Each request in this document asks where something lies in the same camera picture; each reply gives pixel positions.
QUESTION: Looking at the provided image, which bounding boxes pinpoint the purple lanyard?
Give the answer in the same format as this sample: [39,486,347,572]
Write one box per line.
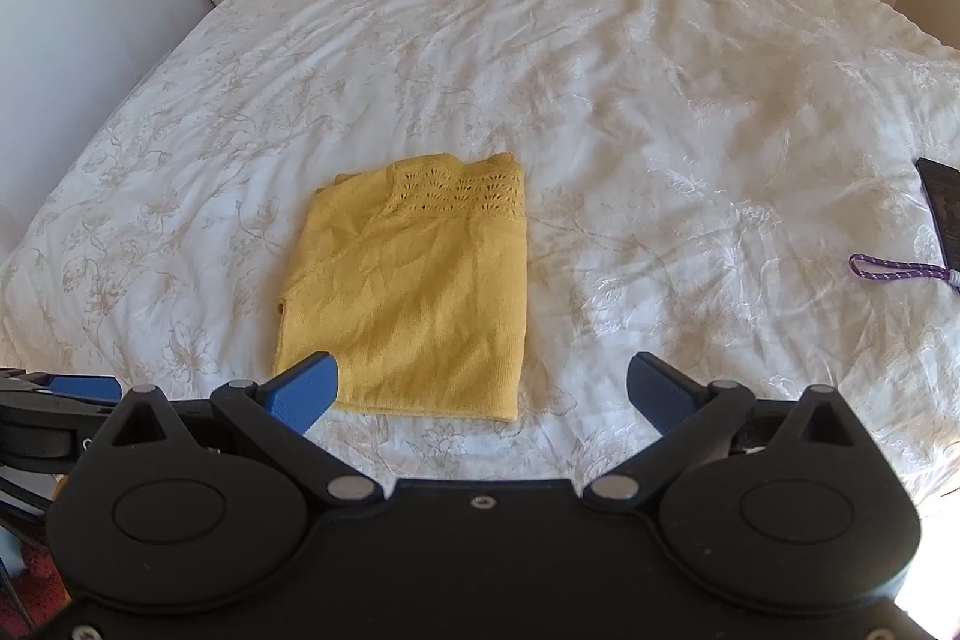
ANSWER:
[849,252,960,291]

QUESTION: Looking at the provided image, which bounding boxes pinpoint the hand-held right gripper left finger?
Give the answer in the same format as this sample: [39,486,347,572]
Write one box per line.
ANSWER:
[88,351,385,507]

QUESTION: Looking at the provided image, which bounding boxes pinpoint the dark red rug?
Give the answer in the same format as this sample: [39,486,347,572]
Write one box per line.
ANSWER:
[0,535,76,640]

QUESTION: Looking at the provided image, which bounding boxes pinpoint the white floral bedspread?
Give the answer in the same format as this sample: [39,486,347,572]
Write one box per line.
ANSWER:
[0,0,960,513]

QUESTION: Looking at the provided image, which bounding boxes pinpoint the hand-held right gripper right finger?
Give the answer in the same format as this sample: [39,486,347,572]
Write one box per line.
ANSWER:
[581,351,863,510]

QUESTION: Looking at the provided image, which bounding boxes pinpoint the yellow knit sweater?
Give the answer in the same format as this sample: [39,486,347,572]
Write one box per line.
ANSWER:
[271,152,528,422]

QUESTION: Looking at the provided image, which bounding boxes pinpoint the black phone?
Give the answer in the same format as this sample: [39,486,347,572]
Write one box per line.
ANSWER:
[915,156,960,275]

